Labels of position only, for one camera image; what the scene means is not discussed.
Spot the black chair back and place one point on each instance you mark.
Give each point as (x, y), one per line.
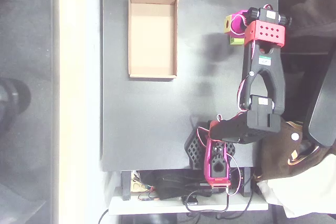
(323, 108)

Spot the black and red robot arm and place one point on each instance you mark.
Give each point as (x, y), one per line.
(262, 72)

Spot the dark brown garment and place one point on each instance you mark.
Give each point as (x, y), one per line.
(315, 6)

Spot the small wooden plate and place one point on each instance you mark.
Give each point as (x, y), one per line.
(137, 186)

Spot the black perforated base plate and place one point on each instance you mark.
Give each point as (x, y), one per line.
(194, 150)

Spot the open cardboard box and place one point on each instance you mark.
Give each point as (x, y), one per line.
(152, 37)

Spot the black plug connector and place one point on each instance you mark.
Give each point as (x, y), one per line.
(191, 200)

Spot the white shelf board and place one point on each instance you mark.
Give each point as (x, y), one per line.
(157, 207)

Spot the black power adapter bundle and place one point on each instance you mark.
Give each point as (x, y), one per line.
(170, 186)

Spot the white cloth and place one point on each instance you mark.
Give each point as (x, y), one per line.
(302, 195)

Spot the brown bag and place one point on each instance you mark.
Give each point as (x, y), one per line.
(278, 155)

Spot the yellow square gripper mount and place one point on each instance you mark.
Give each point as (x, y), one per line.
(228, 24)

